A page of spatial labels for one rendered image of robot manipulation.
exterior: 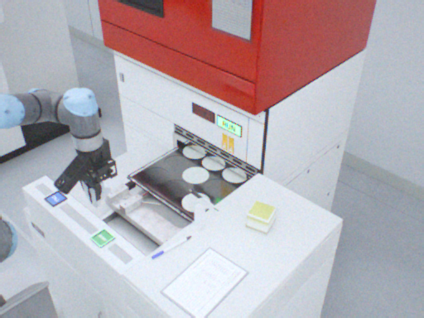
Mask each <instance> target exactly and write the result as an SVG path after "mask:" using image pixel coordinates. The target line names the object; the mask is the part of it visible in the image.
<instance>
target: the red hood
mask: <svg viewBox="0 0 424 318"><path fill-rule="evenodd" d="M376 2H377V0H98V4H99V17H100V22H101V26H102V35H103V40H104V45H105V46H106V47H108V48H111V49H112V50H114V51H117V52H119V53H121V54H124V55H125V56H127V57H131V58H132V59H134V60H137V61H139V62H141V63H142V64H144V65H147V66H149V67H152V68H153V69H154V70H159V71H160V72H162V73H164V74H166V75H169V76H171V77H172V78H174V79H176V80H179V81H181V82H182V83H185V84H188V85H190V86H192V87H194V88H195V89H199V90H200V91H202V92H205V93H207V94H209V95H212V96H213V97H216V98H218V99H220V100H222V101H225V102H226V103H228V104H232V105H233V106H235V107H236V108H240V109H241V110H244V111H246V112H248V113H251V114H252V115H254V116H256V115H257V114H258V113H261V112H262V111H263V110H266V109H267V108H269V107H271V106H272V105H273V104H275V103H277V102H278V101H280V100H282V99H283V98H286V97H287V96H288V95H289V94H292V93H293V92H295V91H297V90H298V89H300V88H301V87H302V86H304V85H306V84H308V83H309V82H311V81H312V80H314V79H316V78H317V77H319V76H320V75H323V74H324V73H325V72H327V71H328V70H331V69H333V68H334V67H335V66H337V65H338V64H340V63H342V62H344V60H347V59H349V58H350V57H351V56H353V55H355V54H356V53H358V52H360V51H361V50H363V49H364V48H366V47H367V41H368V38H369V33H370V27H371V24H372V20H373V15H374V9H375V6H376Z"/></svg>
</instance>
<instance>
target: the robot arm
mask: <svg viewBox="0 0 424 318"><path fill-rule="evenodd" d="M45 121H51V122H54V123H62V124H66V125H69V126H70V134H71V136H72V139H73V143H74V148H75V151H76V152H77V156H76V157H75V158H74V160H73V161H72V162H71V163H70V164H69V165H68V166H67V167H66V169H65V170H64V171H63V173H62V174H60V176H59V177H58V178H57V180H55V182H54V187H55V188H56V189H57V190H59V191H60V193H64V194H65V195H68V194H69V193H70V191H71V190H73V188H74V186H76V184H77V183H78V182H79V181H80V184H81V186H82V188H83V191H84V192H85V194H86V196H87V198H88V199H89V202H90V204H92V205H93V206H94V207H96V208H98V207H99V205H100V203H101V201H102V199H104V198H105V197H106V196H107V195H108V194H109V193H110V192H111V191H112V189H111V187H104V183H103V181H105V180H107V179H108V178H110V179H112V178H114V177H115V176H117V175H118V171H117V167H116V162H115V160H114V159H113V158H112V155H111V151H110V146H109V140H108V139H104V137H103V134H102V131H101V127H100V123H99V113H98V105H97V104H96V98H95V96H94V93H93V91H91V90H90V89H86V88H80V89H78V88H74V89H70V90H68V91H67V92H65V93H64V94H60V93H57V92H51V91H48V90H47V89H29V90H28V91H27V92H26V93H21V94H0V129H9V128H14V127H19V126H22V125H27V124H31V123H41V122H45ZM108 161H111V162H110V163H108ZM113 166H115V173H113V169H112V168H111V167H113ZM112 173H113V174H112ZM17 243H18V237H17V231H16V229H15V228H14V225H12V224H10V222H8V221H7V220H5V219H2V218H1V215H0V263H2V262H4V261H5V260H6V259H7V258H10V256H12V255H13V253H14V252H15V251H16V248H17Z"/></svg>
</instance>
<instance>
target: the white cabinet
mask: <svg viewBox="0 0 424 318"><path fill-rule="evenodd" d="M24 214H25V216H26V219H27V223H28V225H29V228H30V230H31V235H32V237H33V239H34V244H35V245H36V251H37V253H38V255H39V258H40V261H41V265H42V267H43V271H44V273H45V275H46V280H48V282H49V283H50V285H49V289H50V291H51V293H52V296H54V297H55V299H56V300H57V301H58V302H59V303H60V306H61V310H62V312H63V314H64V316H65V318H141V317H140V316H139V315H137V314H136V312H135V311H133V309H132V308H130V307H129V306H128V305H124V304H123V302H122V301H120V299H119V298H117V297H116V296H115V295H114V294H113V293H112V292H111V291H110V290H109V289H108V288H107V287H106V286H105V285H104V284H103V283H102V282H101V281H100V280H99V279H97V278H96V277H95V276H94V275H93V274H92V272H90V271H89V270H88V269H86V268H85V266H83V265H82V263H79V261H78V260H76V259H75V257H73V255H72V254H71V253H69V252H68V251H67V250H66V249H65V248H64V247H63V246H62V245H61V244H59V243H58V242H57V241H56V240H55V239H54V238H53V237H52V236H51V235H50V234H48V233H47V231H45V230H44V228H42V227H41V226H40V225H39V224H38V223H37V222H36V221H35V220H34V219H32V218H31V216H30V215H28V214H27V212H25V211H24ZM334 259H335V251H334V252H333V253H332V254H331V256H330V257H328V259H327V260H325V262H324V263H323V264H322V266H320V267H319V269H317V270H316V272H315V273H314V274H313V275H312V276H311V277H310V278H309V279H308V280H307V281H306V283H305V284H304V285H303V286H302V287H301V288H300V289H299V290H298V291H297V292H296V294H295V295H293V297H292V298H290V300H289V301H288V302H287V303H286V305H284V307H283V308H281V310H280V311H279V312H278V313H277V314H276V315H275V316H274V317H273V318H320V313H321V310H322V307H323V302H324V299H325V292H326V289H327V286H328V283H329V278H330V274H331V270H332V264H333V262H334Z"/></svg>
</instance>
